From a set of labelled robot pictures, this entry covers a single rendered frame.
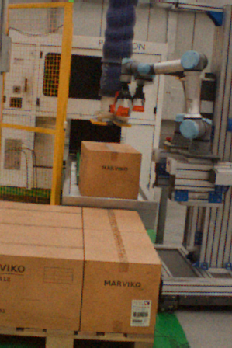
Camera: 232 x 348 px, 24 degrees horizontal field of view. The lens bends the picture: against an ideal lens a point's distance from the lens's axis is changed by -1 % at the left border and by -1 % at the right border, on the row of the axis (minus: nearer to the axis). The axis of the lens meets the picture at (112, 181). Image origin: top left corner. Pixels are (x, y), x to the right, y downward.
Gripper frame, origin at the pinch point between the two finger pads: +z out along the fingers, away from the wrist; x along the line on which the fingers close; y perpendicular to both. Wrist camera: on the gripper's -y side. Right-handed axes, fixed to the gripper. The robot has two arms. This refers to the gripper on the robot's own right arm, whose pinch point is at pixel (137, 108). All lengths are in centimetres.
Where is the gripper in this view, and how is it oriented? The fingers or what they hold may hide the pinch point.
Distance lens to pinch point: 458.8
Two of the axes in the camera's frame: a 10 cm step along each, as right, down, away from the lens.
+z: -0.8, 9.8, 1.7
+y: 1.3, 1.8, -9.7
